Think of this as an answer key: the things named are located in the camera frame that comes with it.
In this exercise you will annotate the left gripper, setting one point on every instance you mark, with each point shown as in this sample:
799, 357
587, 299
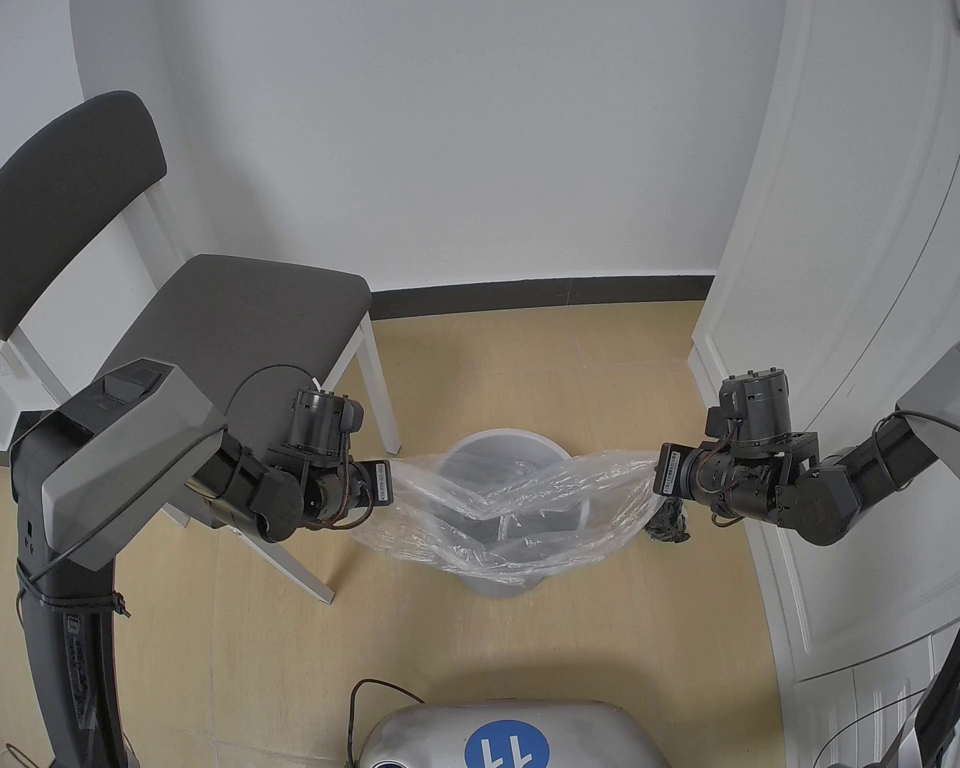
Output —
367, 487

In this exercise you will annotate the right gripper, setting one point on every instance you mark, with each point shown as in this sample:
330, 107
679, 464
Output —
690, 476

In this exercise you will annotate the clear plastic bag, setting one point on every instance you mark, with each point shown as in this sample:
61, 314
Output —
450, 517

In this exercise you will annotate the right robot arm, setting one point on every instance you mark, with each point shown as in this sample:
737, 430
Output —
825, 495

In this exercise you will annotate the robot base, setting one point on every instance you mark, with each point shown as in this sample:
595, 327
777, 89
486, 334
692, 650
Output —
517, 735

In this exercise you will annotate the crumpled black plastic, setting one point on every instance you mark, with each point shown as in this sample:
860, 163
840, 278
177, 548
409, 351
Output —
667, 523

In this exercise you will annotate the white trash bin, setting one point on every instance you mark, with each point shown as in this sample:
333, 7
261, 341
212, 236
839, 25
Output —
499, 446

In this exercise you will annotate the grey chair with white legs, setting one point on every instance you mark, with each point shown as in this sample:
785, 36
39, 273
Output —
247, 322

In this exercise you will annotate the white wardrobe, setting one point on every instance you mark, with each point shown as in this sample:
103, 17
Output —
840, 225

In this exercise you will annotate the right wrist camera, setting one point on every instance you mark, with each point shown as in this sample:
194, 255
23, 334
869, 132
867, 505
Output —
716, 421

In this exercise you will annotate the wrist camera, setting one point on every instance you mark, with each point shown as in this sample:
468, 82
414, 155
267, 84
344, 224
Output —
354, 416
716, 421

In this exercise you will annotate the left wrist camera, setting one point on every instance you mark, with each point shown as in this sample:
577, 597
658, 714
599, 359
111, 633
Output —
354, 416

